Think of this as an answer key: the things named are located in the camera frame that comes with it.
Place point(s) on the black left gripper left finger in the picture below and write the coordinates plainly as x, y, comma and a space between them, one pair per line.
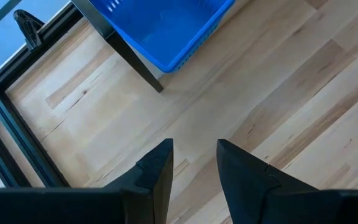
154, 180

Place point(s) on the blue slotted plastic basket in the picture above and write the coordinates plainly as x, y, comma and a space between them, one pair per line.
166, 31

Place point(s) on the black table edge rail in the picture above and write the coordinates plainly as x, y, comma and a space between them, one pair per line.
57, 28
28, 143

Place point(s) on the black triangular rail bracket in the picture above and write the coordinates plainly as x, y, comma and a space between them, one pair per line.
28, 26

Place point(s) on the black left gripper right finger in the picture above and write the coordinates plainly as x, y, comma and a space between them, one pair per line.
244, 186

